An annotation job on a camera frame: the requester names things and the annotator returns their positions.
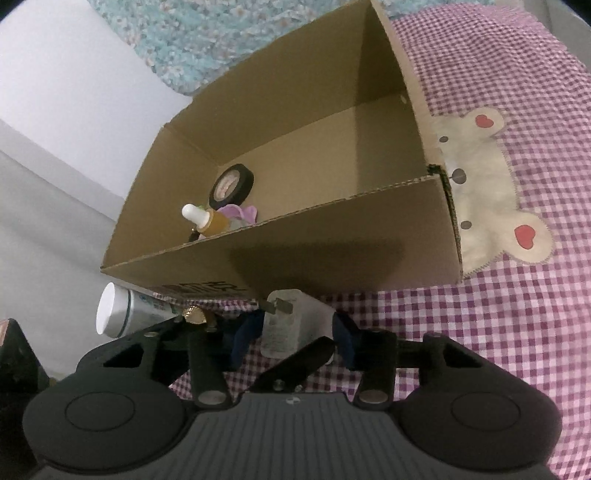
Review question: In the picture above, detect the black flat bar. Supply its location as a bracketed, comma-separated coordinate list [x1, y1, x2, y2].
[250, 336, 336, 394]

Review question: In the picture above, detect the pink plastic item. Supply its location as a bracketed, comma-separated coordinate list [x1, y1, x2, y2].
[217, 204, 258, 227]

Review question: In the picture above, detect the brown cardboard box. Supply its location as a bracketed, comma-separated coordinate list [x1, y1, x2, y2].
[100, 0, 464, 297]

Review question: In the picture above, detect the amber dropper bottle white cap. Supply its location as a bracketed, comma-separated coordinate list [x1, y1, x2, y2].
[181, 203, 232, 241]

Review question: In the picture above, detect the small gold cap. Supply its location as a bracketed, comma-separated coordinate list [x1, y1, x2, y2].
[181, 305, 216, 326]

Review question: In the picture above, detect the black tape roll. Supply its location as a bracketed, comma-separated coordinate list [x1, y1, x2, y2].
[207, 163, 255, 207]

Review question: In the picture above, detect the teal floral cloth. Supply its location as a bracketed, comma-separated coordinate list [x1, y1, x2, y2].
[88, 0, 499, 97]

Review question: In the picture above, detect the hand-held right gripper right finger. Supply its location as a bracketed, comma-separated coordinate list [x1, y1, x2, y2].
[331, 312, 488, 410]

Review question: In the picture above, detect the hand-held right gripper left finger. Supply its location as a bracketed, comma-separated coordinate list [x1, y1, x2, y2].
[102, 310, 266, 409]

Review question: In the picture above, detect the pink checked blanket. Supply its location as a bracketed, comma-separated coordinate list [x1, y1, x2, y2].
[166, 2, 591, 480]

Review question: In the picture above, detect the white tube with white cap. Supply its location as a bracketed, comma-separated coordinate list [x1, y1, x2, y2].
[95, 282, 185, 339]

